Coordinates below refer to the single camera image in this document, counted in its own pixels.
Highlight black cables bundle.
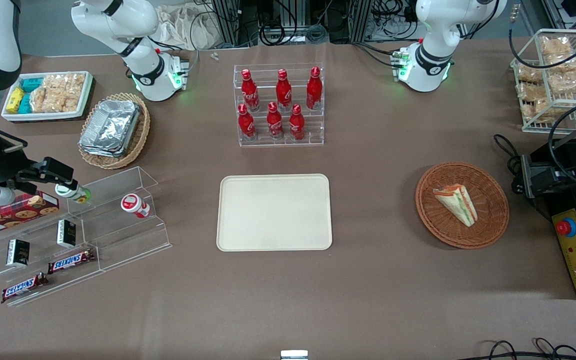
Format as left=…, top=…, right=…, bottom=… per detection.
left=468, top=337, right=576, bottom=360

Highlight white bottle green label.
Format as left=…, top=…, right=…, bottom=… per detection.
left=55, top=184, right=92, bottom=204

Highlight white rectangular snack tray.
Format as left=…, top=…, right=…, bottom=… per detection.
left=1, top=71, right=94, bottom=123

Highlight black power cable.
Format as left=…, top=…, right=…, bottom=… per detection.
left=493, top=134, right=525, bottom=195

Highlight brown round wicker basket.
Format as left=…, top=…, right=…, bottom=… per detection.
left=415, top=161, right=510, bottom=250

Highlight small black box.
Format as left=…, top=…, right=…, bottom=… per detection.
left=57, top=219, right=77, bottom=249
left=6, top=239, right=31, bottom=268

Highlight Snickers chocolate bar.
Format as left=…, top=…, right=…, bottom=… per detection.
left=48, top=248, right=96, bottom=275
left=1, top=272, right=49, bottom=304

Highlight clear acrylic stepped shelf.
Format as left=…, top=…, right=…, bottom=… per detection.
left=0, top=166, right=172, bottom=307

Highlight yellow snack pack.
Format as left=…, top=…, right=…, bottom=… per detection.
left=6, top=87, right=26, bottom=115

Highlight clear acrylic bottle rack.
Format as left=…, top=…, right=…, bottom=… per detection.
left=233, top=62, right=325, bottom=148

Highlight black base cables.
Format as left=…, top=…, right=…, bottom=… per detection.
left=352, top=41, right=405, bottom=69

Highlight clear bag rice crackers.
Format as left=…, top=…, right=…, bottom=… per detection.
left=58, top=73, right=87, bottom=113
left=30, top=75, right=62, bottom=114

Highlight red cookie box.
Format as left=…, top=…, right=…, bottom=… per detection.
left=0, top=191, right=61, bottom=239

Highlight beige cloth bag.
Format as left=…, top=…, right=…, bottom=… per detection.
left=155, top=4, right=229, bottom=51

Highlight white bottle red lid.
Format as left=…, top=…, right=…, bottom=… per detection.
left=120, top=193, right=151, bottom=219

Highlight triangle sandwich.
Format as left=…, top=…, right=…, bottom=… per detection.
left=433, top=184, right=479, bottom=228

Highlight red cola bottle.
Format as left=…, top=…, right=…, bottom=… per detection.
left=238, top=103, right=257, bottom=141
left=275, top=69, right=293, bottom=112
left=240, top=69, right=261, bottom=112
left=267, top=101, right=285, bottom=140
left=306, top=66, right=323, bottom=111
left=289, top=103, right=306, bottom=142

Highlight stack of foil trays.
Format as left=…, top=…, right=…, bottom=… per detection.
left=79, top=99, right=142, bottom=159

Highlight white wire basket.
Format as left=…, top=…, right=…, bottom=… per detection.
left=510, top=28, right=576, bottom=134

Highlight cream plastic tray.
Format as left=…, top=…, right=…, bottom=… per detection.
left=216, top=173, right=333, bottom=252

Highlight light oval wicker basket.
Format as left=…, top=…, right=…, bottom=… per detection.
left=78, top=92, right=151, bottom=170

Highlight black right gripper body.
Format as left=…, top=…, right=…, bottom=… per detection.
left=0, top=135, right=37, bottom=195

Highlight clear bag fried snacks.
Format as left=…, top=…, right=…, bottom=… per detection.
left=519, top=97, right=565, bottom=124
left=548, top=69, right=576, bottom=97
left=540, top=35, right=576, bottom=71
left=515, top=64, right=545, bottom=85

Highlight grey black power box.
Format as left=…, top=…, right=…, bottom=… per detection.
left=520, top=152, right=570, bottom=199

